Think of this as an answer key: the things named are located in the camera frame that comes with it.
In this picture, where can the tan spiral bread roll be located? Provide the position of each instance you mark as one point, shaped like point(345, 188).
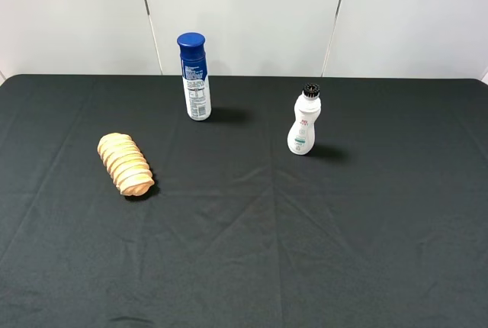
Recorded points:
point(125, 163)

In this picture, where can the black tablecloth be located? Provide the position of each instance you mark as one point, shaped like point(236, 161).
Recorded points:
point(382, 224)

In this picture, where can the blue and white bottle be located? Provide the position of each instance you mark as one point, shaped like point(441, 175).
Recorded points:
point(194, 75)

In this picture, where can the white bottle with brush cap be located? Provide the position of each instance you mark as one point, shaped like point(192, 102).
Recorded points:
point(307, 108)

